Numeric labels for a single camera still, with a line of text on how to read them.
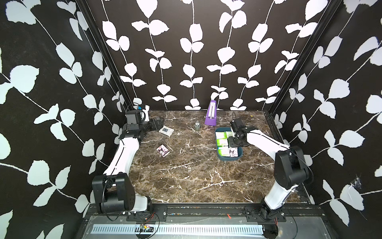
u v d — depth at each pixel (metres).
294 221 0.69
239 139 0.69
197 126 1.07
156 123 0.75
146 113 0.75
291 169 0.48
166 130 1.07
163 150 0.95
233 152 0.93
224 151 0.95
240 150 0.92
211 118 1.08
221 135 0.99
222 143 0.95
